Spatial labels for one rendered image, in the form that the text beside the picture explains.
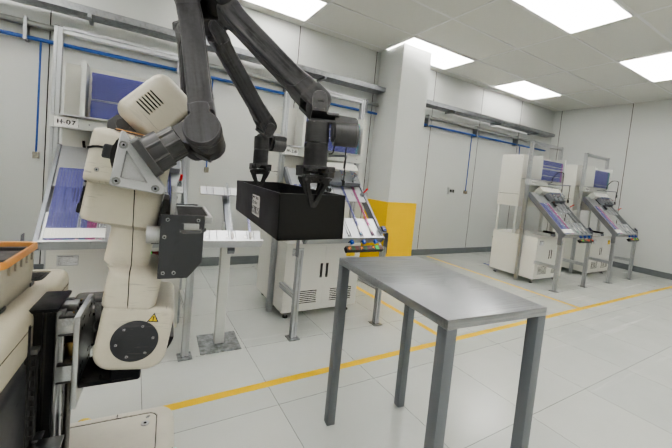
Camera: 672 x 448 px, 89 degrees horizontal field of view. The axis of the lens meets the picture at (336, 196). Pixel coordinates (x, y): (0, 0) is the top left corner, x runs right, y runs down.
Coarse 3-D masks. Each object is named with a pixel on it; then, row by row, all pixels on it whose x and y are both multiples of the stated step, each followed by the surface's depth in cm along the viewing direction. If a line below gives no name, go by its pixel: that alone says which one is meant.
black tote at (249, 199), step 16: (240, 192) 123; (256, 192) 100; (272, 192) 84; (288, 192) 126; (240, 208) 122; (256, 208) 99; (272, 208) 84; (288, 208) 80; (304, 208) 82; (320, 208) 83; (336, 208) 85; (256, 224) 99; (272, 224) 83; (288, 224) 80; (304, 224) 82; (320, 224) 84; (336, 224) 86; (288, 240) 81
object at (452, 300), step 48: (384, 288) 126; (432, 288) 125; (480, 288) 131; (336, 336) 158; (528, 336) 118; (336, 384) 161; (432, 384) 101; (528, 384) 117; (432, 432) 100; (528, 432) 119
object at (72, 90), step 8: (72, 64) 214; (72, 72) 214; (80, 72) 216; (96, 72) 220; (104, 72) 223; (112, 72) 225; (72, 80) 215; (80, 80) 217; (136, 80) 232; (144, 80) 234; (64, 88) 213; (72, 88) 215; (80, 88) 217; (64, 96) 214; (72, 96) 215; (64, 104) 214; (72, 104) 216; (88, 104) 220; (64, 112) 214; (72, 112) 216; (88, 112) 220; (64, 128) 215; (64, 136) 215; (72, 136) 217; (80, 136) 219; (88, 136) 222; (64, 144) 216; (72, 144) 218; (80, 144) 220; (88, 144) 222
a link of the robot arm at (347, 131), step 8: (320, 96) 80; (312, 104) 79; (320, 104) 80; (312, 112) 80; (320, 112) 80; (328, 112) 81; (336, 120) 82; (344, 120) 82; (352, 120) 83; (336, 128) 80; (344, 128) 80; (352, 128) 81; (336, 136) 80; (344, 136) 80; (352, 136) 80; (336, 144) 82; (344, 144) 82; (352, 144) 82
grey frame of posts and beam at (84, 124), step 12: (60, 36) 200; (60, 48) 200; (60, 60) 201; (60, 72) 201; (60, 84) 202; (60, 96) 204; (60, 108) 206; (84, 120) 207; (96, 120) 210; (48, 156) 203; (48, 168) 203; (192, 276) 203; (180, 288) 247; (192, 288) 203
